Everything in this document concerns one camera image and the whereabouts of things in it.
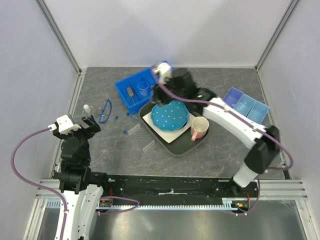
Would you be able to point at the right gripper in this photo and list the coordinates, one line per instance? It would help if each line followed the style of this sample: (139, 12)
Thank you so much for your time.
(160, 90)

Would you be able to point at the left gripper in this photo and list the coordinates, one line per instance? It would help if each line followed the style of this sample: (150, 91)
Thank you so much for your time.
(94, 127)

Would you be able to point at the glass flask with stopper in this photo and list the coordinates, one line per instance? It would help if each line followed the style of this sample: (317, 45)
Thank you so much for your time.
(89, 111)

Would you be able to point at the glass beaker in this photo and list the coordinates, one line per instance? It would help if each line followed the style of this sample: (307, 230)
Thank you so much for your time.
(143, 89)

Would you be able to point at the wooden brush handle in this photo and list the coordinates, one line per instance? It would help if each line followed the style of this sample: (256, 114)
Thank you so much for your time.
(131, 94)

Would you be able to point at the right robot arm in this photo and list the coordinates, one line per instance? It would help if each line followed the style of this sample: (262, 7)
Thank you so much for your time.
(263, 142)

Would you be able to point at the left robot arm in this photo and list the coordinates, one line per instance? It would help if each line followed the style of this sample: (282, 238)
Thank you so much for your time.
(79, 186)

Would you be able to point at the blue safety glasses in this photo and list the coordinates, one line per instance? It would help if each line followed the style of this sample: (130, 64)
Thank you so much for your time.
(105, 112)

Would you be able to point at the teal polka dot plate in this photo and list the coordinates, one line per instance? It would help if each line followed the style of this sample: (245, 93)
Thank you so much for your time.
(170, 117)

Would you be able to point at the blue divided storage bin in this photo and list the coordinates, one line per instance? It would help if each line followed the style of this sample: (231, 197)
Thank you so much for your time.
(136, 90)

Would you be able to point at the pink ceramic mug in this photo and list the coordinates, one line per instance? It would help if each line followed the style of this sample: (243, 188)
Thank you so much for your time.
(199, 127)

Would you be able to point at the white square plate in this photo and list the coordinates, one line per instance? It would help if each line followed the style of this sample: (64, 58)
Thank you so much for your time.
(169, 121)

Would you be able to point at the clear acrylic tube rack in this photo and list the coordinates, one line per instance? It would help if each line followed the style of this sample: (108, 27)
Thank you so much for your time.
(139, 136)

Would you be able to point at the dark green tray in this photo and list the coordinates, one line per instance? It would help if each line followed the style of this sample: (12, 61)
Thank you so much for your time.
(177, 145)

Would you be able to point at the light blue three-compartment box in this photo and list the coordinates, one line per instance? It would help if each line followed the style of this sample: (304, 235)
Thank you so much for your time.
(247, 106)

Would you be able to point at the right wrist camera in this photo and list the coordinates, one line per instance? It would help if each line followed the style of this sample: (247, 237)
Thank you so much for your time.
(163, 71)

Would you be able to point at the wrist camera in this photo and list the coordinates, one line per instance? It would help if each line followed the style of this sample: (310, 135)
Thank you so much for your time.
(163, 71)
(64, 124)

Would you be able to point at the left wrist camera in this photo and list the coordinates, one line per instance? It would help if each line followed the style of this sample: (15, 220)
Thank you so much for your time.
(64, 124)

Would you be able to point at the left aluminium frame post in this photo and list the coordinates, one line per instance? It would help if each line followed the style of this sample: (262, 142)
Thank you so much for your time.
(58, 34)

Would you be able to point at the aluminium frame post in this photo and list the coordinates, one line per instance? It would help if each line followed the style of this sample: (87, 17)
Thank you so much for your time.
(293, 4)
(58, 34)

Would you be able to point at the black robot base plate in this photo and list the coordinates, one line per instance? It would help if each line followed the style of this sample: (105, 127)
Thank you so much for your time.
(136, 186)

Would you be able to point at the right aluminium frame post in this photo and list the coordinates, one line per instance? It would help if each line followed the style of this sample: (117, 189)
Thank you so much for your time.
(293, 4)

